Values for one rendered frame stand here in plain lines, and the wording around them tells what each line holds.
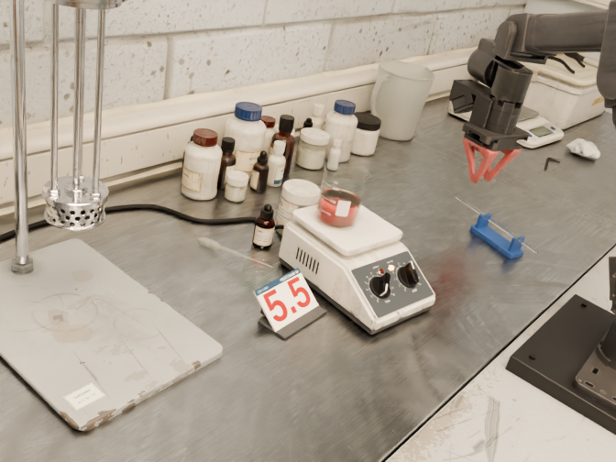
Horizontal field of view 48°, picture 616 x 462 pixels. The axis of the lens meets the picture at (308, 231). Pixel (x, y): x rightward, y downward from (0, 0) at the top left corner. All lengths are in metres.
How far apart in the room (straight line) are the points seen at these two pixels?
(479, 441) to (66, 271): 0.55
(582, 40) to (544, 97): 0.93
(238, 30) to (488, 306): 0.66
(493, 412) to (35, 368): 0.52
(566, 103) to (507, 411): 1.21
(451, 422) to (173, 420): 0.31
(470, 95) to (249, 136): 0.38
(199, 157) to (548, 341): 0.59
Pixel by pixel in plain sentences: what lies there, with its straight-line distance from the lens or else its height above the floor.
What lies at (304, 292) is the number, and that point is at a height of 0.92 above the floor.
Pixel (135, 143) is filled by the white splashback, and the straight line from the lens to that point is 1.16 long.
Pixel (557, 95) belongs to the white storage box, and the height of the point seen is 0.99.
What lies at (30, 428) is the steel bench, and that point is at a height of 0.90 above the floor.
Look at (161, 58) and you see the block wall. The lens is 1.20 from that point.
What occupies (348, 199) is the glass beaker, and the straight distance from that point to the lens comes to 0.92.
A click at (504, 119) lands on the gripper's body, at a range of 1.19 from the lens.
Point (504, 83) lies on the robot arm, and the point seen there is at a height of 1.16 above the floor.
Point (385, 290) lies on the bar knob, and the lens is 0.90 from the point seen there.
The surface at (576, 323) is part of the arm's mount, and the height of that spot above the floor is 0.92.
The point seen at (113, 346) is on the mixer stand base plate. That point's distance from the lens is 0.82.
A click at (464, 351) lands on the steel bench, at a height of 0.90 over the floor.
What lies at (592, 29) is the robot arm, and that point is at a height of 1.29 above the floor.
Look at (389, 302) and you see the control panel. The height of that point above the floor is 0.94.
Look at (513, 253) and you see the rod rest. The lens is 1.21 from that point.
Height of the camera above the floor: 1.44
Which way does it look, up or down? 29 degrees down
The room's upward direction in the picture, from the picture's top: 12 degrees clockwise
